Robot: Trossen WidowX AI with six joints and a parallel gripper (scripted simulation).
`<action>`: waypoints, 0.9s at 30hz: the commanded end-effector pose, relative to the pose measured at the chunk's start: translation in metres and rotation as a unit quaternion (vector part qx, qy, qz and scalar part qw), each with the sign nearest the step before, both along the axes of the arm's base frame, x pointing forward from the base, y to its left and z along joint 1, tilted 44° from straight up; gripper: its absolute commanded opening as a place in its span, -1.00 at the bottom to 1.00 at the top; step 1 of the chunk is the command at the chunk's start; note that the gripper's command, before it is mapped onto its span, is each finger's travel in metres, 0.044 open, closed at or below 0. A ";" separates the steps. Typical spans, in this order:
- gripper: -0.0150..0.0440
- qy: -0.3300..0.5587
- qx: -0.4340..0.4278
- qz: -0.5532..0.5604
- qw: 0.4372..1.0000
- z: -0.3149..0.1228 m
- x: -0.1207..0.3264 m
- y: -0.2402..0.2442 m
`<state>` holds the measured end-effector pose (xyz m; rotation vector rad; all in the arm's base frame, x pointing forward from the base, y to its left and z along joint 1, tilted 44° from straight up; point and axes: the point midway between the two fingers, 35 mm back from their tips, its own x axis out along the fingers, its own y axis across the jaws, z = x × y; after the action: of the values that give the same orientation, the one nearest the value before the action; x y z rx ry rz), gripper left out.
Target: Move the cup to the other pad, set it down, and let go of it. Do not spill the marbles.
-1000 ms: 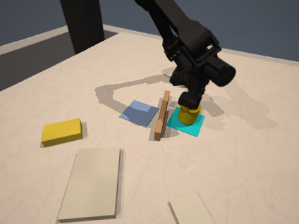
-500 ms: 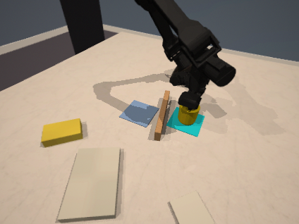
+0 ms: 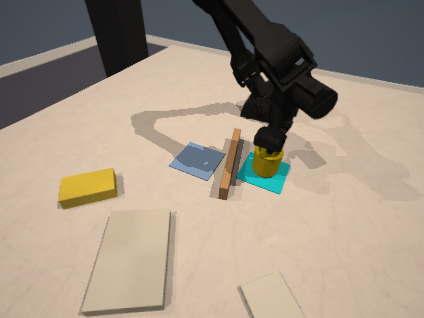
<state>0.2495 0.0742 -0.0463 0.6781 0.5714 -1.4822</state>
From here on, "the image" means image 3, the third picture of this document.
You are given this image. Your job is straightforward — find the olive-yellow cup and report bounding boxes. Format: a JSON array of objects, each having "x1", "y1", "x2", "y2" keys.
[{"x1": 252, "y1": 146, "x2": 284, "y2": 178}]

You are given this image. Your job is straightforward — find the yellow rectangular block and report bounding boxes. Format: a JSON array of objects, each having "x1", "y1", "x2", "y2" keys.
[{"x1": 58, "y1": 168, "x2": 117, "y2": 210}]

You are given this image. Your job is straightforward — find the beige flat rectangular slab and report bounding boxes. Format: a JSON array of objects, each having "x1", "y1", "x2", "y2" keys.
[{"x1": 81, "y1": 208, "x2": 171, "y2": 316}]

